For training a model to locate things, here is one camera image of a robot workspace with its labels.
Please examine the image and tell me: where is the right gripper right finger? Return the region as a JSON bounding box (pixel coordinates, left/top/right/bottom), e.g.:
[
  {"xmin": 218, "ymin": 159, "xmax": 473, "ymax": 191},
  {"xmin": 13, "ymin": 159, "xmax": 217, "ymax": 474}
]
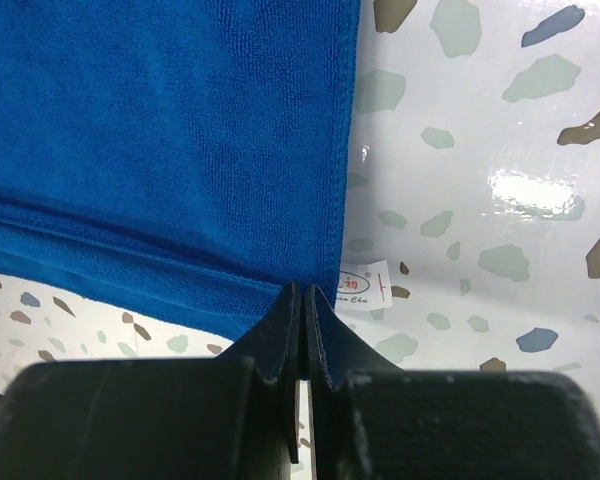
[{"xmin": 304, "ymin": 287, "xmax": 600, "ymax": 479}]

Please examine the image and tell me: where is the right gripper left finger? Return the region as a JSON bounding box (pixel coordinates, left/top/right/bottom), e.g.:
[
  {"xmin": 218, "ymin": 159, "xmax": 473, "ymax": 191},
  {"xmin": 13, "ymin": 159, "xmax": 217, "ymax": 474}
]
[{"xmin": 0, "ymin": 284, "xmax": 301, "ymax": 479}]

